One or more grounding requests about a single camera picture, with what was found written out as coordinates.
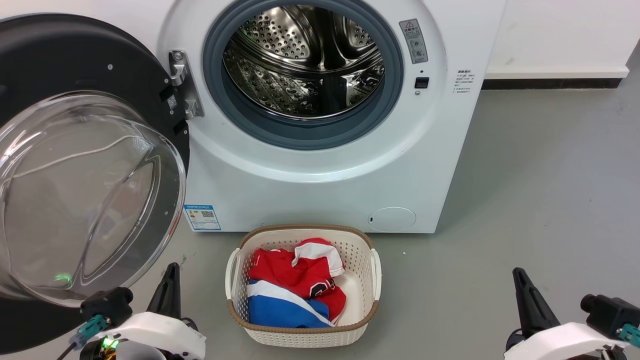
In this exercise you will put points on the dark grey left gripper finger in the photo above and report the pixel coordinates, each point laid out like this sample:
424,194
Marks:
166,295

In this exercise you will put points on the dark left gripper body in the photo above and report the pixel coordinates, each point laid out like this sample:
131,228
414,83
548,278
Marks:
107,350

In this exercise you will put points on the cream plastic laundry basket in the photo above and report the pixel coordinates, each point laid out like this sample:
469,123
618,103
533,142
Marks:
361,305

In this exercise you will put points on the steel perforated washer drum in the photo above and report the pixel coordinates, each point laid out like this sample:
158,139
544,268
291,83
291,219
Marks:
302,60

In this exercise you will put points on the grey warning sticker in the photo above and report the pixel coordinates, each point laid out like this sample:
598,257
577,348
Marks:
414,41

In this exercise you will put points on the black door latch socket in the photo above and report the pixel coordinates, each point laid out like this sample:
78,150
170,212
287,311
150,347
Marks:
421,82

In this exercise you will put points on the red white blue garment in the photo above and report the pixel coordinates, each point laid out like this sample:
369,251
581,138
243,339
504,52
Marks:
295,290

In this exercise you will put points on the grey metal door hinge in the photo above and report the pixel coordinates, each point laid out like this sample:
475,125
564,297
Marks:
182,85

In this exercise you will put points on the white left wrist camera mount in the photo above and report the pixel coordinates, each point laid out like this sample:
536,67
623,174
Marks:
155,332

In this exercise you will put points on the round white filter cover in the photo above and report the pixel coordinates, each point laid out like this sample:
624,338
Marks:
391,219

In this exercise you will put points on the white front-load washing machine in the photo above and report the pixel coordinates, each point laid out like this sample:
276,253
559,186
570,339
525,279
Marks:
310,190

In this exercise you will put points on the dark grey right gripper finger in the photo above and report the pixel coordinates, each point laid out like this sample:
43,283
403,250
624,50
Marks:
532,305

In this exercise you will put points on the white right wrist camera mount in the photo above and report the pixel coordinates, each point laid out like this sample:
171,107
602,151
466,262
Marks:
570,342

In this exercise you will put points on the blue energy label sticker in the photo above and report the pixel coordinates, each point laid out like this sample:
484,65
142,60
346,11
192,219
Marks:
202,217

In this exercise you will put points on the black round glass washer door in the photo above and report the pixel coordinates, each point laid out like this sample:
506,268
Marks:
90,200

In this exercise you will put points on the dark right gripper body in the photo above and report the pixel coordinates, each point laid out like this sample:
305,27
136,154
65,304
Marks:
514,341

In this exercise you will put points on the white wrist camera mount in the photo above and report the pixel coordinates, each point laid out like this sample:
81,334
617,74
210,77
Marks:
155,332
570,342

